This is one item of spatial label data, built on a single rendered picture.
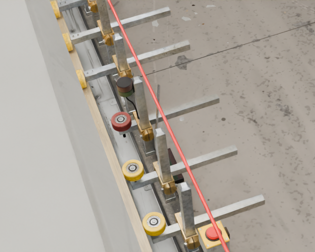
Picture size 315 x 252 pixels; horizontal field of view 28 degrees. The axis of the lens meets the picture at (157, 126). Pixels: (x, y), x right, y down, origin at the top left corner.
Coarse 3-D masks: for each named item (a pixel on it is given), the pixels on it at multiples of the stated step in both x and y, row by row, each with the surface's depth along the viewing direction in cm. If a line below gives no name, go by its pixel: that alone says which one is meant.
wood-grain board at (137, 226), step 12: (60, 12) 298; (60, 24) 292; (72, 60) 275; (96, 108) 255; (96, 120) 251; (108, 144) 242; (108, 156) 238; (120, 168) 234; (120, 180) 230; (120, 192) 227; (132, 204) 223; (132, 216) 220; (144, 240) 213
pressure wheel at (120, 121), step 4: (120, 112) 251; (124, 112) 251; (112, 116) 250; (116, 116) 250; (120, 116) 250; (124, 116) 250; (128, 116) 249; (112, 120) 249; (116, 120) 249; (120, 120) 249; (124, 120) 249; (128, 120) 248; (112, 124) 248; (116, 124) 247; (120, 124) 247; (124, 124) 247; (128, 124) 248; (116, 128) 248; (120, 128) 248; (124, 128) 248; (128, 128) 250; (124, 136) 257
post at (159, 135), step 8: (160, 128) 217; (160, 136) 216; (160, 144) 219; (160, 152) 222; (160, 160) 226; (168, 160) 227; (160, 168) 230; (168, 168) 231; (160, 176) 238; (168, 176) 234
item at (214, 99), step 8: (208, 96) 258; (216, 96) 258; (184, 104) 257; (192, 104) 256; (200, 104) 257; (208, 104) 258; (168, 112) 255; (176, 112) 255; (184, 112) 257; (152, 120) 254; (160, 120) 256; (136, 128) 254
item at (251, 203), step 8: (248, 200) 228; (256, 200) 228; (264, 200) 228; (224, 208) 227; (232, 208) 227; (240, 208) 227; (248, 208) 229; (200, 216) 226; (208, 216) 226; (216, 216) 226; (224, 216) 227; (176, 224) 225; (200, 224) 226; (168, 232) 223; (176, 232) 224; (152, 240) 223; (160, 240) 224
